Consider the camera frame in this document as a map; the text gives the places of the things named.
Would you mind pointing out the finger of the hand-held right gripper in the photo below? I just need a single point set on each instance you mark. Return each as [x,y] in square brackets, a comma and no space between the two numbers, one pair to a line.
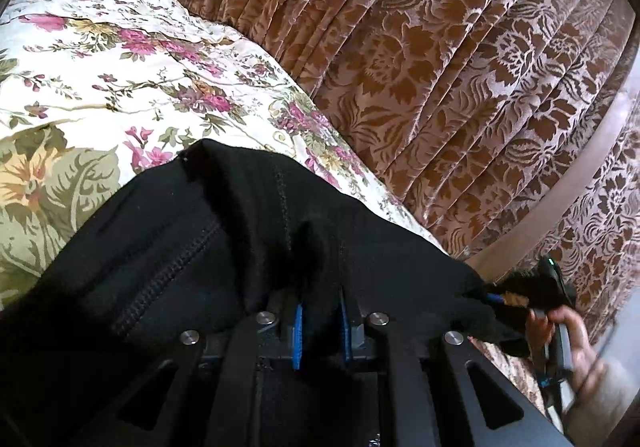
[495,298]

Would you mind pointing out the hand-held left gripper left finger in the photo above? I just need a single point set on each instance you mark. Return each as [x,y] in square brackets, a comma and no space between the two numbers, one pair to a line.
[298,337]

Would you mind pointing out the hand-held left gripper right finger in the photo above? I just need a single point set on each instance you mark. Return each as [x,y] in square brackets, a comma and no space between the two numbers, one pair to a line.
[344,332]

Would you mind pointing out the black pants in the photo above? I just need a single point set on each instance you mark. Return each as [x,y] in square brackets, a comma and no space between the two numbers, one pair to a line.
[200,237]

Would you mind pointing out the person's right forearm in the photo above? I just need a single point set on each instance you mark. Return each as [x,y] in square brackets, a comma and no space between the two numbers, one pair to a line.
[615,402]

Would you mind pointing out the person's right hand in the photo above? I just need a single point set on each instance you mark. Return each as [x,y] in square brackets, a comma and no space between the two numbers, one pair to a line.
[582,347]

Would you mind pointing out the brown floral curtain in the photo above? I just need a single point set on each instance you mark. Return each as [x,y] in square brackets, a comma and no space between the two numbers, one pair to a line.
[600,217]
[425,52]

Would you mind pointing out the floral bedspread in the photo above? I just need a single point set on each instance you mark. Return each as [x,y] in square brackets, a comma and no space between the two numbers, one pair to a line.
[125,77]

